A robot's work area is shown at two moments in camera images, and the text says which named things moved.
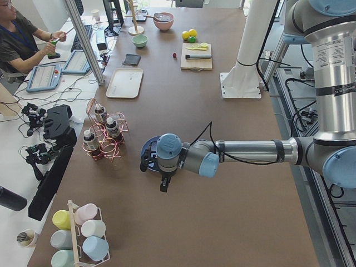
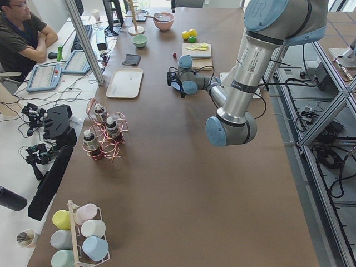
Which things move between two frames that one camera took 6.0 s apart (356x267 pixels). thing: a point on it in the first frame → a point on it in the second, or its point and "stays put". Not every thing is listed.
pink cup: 85,212 stays put
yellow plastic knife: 202,49 stays put
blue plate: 145,146 → 176,85
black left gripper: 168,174 → 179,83
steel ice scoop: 160,16 stays put
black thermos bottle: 11,201 stays put
